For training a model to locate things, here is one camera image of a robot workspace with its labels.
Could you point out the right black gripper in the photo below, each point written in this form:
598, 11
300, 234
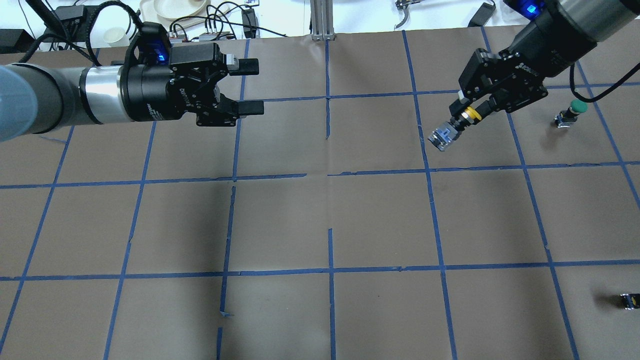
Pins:
541, 46

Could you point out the aluminium frame post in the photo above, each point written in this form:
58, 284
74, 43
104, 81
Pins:
322, 20

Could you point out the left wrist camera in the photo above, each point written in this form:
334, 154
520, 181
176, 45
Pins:
150, 46

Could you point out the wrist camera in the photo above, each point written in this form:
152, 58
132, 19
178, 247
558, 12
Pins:
529, 9
150, 46

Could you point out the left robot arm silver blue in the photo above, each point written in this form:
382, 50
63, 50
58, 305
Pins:
38, 100

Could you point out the black power adapter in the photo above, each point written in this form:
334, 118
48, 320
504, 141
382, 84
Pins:
249, 23

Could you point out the yellow push button switch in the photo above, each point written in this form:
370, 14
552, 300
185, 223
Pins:
449, 131

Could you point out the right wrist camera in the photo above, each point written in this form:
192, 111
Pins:
529, 9

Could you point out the white paper cup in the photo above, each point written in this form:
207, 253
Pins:
115, 37

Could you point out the small black yellow component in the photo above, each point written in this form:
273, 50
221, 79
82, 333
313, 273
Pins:
630, 301

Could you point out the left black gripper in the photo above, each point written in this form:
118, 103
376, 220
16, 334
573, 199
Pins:
149, 95

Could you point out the green push button switch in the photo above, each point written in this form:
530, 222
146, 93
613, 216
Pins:
566, 118

